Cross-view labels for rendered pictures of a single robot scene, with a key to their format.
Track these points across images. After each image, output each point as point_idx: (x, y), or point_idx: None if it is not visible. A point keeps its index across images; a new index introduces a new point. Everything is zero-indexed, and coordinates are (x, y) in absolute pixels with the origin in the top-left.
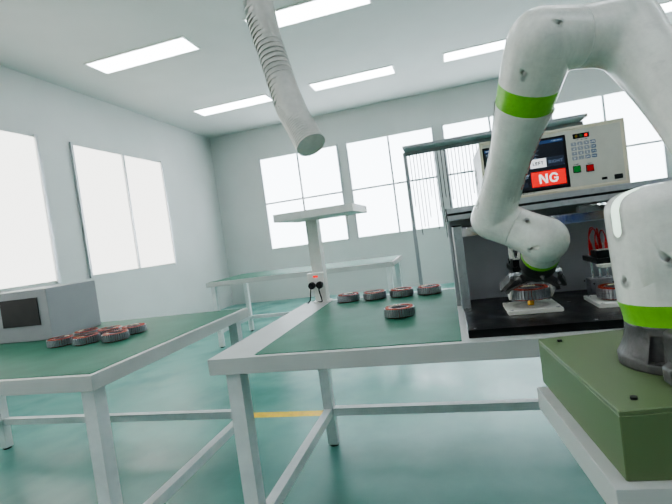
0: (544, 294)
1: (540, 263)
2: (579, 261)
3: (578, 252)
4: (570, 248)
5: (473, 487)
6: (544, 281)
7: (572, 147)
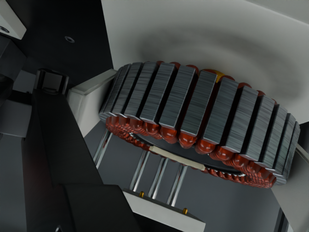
0: (151, 84)
1: None
2: (12, 137)
3: (2, 158)
4: (11, 175)
5: None
6: (120, 220)
7: None
